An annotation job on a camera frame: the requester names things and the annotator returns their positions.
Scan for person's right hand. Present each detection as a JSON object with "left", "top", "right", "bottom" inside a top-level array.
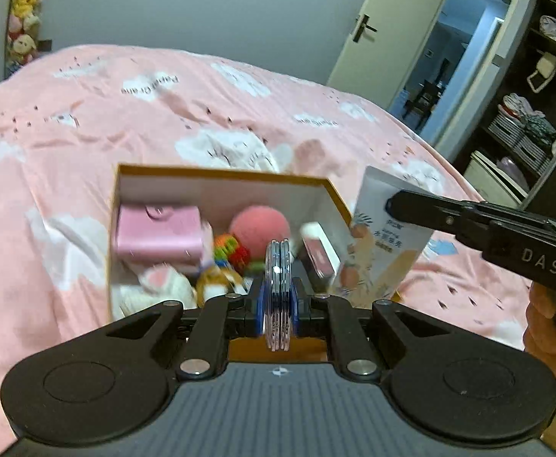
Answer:
[{"left": 526, "top": 286, "right": 556, "bottom": 382}]

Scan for clear round discs stack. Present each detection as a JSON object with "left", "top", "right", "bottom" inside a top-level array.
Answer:
[{"left": 264, "top": 238, "right": 292, "bottom": 353}]

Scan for pink card holder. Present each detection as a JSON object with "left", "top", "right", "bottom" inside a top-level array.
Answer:
[{"left": 116, "top": 204, "right": 205, "bottom": 267}]

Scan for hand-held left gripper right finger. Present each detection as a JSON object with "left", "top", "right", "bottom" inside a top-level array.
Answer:
[{"left": 290, "top": 280, "right": 460, "bottom": 378}]

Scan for dark chair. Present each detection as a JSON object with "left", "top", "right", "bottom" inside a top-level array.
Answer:
[{"left": 404, "top": 57, "right": 450, "bottom": 120}]

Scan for green floral folded clothes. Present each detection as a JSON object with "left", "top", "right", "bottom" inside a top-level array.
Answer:
[{"left": 526, "top": 113, "right": 556, "bottom": 146}]

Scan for orange cardboard box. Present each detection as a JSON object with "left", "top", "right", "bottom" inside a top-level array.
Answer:
[{"left": 109, "top": 163, "right": 402, "bottom": 363}]

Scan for clear tube of plush toys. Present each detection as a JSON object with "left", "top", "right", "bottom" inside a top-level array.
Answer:
[{"left": 4, "top": 0, "right": 52, "bottom": 79}]

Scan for white storage bin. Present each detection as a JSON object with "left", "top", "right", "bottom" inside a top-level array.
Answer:
[{"left": 463, "top": 150, "right": 529, "bottom": 205}]

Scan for dark wooden shelf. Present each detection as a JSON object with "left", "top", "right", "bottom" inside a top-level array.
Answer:
[{"left": 449, "top": 0, "right": 556, "bottom": 210}]

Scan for orange fox plush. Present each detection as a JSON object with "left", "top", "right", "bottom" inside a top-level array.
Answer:
[{"left": 196, "top": 267, "right": 250, "bottom": 308}]

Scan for white printed packet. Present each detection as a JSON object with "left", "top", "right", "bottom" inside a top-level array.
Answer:
[{"left": 328, "top": 166, "right": 436, "bottom": 310}]

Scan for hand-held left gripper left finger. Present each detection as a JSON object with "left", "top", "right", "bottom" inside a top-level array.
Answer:
[{"left": 92, "top": 280, "right": 266, "bottom": 379}]

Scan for purple bag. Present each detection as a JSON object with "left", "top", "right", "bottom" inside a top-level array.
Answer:
[{"left": 497, "top": 156, "right": 529, "bottom": 191}]

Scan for pink fluffy ball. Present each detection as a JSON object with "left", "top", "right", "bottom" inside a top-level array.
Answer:
[{"left": 229, "top": 205, "right": 294, "bottom": 262}]

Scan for white red folded clothes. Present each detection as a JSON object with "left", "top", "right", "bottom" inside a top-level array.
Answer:
[{"left": 502, "top": 94, "right": 545, "bottom": 121}]

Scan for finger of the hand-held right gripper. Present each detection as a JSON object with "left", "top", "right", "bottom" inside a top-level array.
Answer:
[{"left": 385, "top": 190, "right": 466, "bottom": 241}]

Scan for white crochet bunny keychain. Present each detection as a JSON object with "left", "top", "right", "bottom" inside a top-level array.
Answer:
[{"left": 118, "top": 264, "right": 199, "bottom": 317}]

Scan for checked storage basket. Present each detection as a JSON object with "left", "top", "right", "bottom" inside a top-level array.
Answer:
[
  {"left": 516, "top": 133, "right": 552, "bottom": 172},
  {"left": 490, "top": 114, "right": 526, "bottom": 147}
]

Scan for cream door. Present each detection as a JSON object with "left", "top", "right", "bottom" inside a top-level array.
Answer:
[{"left": 326, "top": 0, "right": 455, "bottom": 105}]

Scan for colourful crochet toy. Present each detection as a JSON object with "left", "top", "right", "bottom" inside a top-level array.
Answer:
[{"left": 212, "top": 233, "right": 266, "bottom": 274}]

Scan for small pink card box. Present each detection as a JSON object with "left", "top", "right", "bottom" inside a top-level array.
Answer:
[{"left": 299, "top": 223, "right": 343, "bottom": 279}]

